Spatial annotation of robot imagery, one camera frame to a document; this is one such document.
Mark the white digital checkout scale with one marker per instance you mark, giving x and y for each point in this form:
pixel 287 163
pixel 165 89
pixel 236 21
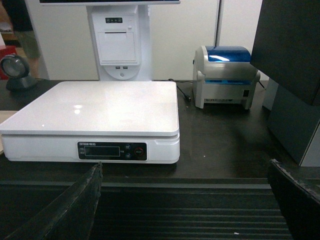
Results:
pixel 97 121

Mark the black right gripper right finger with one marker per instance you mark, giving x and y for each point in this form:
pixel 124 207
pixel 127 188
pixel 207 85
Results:
pixel 298 201

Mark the black grey box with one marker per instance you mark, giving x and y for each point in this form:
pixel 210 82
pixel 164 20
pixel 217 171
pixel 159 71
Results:
pixel 287 49

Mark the white POS terminal stand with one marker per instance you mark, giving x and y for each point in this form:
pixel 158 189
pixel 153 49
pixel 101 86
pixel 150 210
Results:
pixel 121 36

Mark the black barcode scanner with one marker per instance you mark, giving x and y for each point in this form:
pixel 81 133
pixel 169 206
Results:
pixel 17 69

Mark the blue grey label printer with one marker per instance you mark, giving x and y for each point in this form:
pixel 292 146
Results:
pixel 223 75

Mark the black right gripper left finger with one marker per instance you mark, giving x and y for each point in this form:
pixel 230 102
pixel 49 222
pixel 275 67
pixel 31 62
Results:
pixel 70 216

